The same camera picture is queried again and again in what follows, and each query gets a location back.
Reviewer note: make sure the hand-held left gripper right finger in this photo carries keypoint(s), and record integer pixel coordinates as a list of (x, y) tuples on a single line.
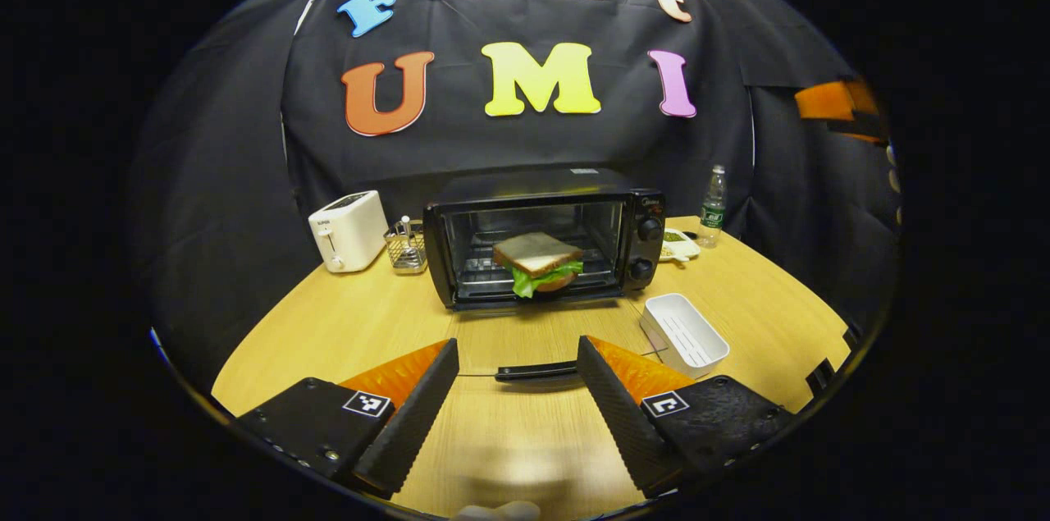
[(623, 422)]

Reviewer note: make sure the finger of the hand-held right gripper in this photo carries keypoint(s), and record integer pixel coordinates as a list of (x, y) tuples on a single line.
[(865, 139), (824, 101)]

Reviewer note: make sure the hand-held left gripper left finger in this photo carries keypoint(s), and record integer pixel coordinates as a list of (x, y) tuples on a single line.
[(410, 427)]

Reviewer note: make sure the black electric oven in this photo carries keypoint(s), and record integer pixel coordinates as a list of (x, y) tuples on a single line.
[(644, 250)]

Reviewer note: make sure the sandwich with lettuce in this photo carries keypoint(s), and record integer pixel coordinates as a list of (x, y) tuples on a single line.
[(537, 254)]

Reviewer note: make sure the white rectangular plastic container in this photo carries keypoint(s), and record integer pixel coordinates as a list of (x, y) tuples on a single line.
[(685, 336)]

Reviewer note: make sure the clear plastic water bottle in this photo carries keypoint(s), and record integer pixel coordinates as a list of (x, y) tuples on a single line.
[(713, 209)]

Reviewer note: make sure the white divided plate with grains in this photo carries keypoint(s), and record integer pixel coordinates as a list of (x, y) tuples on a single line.
[(677, 246)]

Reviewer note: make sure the black table clamp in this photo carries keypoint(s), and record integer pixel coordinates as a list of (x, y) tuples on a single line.
[(852, 334), (820, 377)]

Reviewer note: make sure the white toaster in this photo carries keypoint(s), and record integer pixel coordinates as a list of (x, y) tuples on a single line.
[(349, 230)]

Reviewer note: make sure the black backdrop cloth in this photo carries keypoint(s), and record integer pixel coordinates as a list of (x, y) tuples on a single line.
[(533, 143)]

